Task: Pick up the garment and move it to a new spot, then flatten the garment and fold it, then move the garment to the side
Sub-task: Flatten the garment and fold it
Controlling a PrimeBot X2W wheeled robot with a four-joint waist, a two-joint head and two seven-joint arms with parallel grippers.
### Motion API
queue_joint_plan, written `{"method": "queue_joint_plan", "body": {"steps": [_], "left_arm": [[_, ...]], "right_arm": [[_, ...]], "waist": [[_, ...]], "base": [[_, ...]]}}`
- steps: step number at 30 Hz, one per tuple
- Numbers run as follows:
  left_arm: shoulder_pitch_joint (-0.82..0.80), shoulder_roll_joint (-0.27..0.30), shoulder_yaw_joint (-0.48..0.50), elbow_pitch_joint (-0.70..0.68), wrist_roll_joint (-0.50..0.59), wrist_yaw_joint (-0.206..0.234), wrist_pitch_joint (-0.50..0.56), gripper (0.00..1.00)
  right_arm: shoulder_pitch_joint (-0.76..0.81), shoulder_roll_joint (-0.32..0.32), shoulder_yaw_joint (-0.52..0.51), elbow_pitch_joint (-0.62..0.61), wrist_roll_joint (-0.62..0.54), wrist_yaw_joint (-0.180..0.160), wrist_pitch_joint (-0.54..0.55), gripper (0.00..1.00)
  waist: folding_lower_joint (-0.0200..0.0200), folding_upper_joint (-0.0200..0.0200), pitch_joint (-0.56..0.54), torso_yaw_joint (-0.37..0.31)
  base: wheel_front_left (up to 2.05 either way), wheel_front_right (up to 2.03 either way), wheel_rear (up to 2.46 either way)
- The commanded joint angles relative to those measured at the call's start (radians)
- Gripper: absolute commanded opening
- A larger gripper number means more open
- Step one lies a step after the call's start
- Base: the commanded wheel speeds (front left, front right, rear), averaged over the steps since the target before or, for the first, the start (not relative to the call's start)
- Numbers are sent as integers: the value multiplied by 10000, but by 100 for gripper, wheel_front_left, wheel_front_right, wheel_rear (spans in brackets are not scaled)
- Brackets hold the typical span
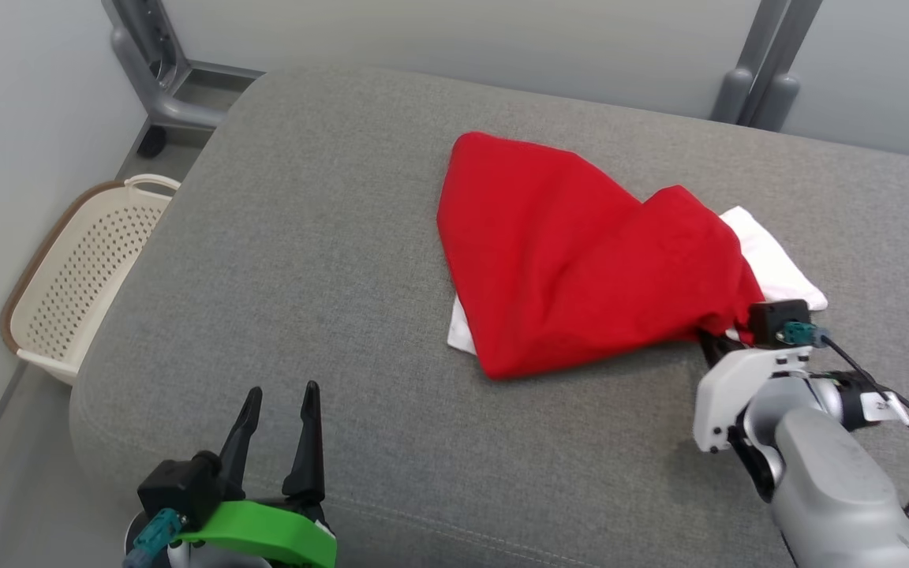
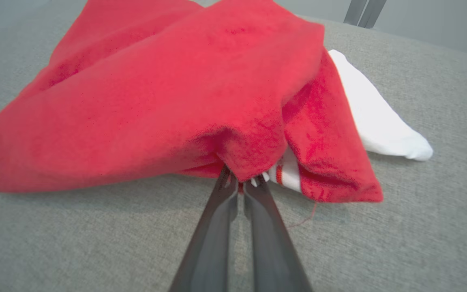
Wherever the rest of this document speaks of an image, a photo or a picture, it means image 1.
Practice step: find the grey metal stand with wheel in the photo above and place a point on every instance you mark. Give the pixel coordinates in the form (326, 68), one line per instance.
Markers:
(158, 71)

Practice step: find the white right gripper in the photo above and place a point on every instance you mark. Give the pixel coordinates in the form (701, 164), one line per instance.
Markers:
(731, 394)

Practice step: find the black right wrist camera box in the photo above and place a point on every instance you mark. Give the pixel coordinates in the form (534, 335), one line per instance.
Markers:
(774, 319)

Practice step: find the grey double metal post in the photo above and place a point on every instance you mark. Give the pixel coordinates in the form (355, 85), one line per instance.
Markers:
(770, 71)

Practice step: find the teal left camera connector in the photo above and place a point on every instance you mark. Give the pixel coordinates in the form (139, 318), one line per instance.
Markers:
(151, 540)

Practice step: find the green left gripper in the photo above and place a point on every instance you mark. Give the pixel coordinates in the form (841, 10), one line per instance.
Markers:
(265, 532)

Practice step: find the red shirt with white sleeves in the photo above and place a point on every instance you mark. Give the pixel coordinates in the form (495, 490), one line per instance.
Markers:
(573, 260)

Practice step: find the cream perforated laundry basket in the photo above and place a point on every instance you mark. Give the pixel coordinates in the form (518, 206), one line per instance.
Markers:
(80, 284)

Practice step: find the teal camera connector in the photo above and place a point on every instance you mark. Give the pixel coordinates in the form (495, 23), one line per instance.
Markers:
(803, 334)
(151, 540)

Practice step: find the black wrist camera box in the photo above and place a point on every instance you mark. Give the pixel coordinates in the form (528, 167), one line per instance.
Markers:
(774, 319)
(178, 489)

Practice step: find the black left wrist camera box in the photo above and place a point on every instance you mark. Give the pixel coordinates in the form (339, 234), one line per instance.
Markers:
(178, 489)

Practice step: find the teal right camera connector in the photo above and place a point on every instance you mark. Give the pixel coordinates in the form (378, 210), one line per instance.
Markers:
(803, 334)

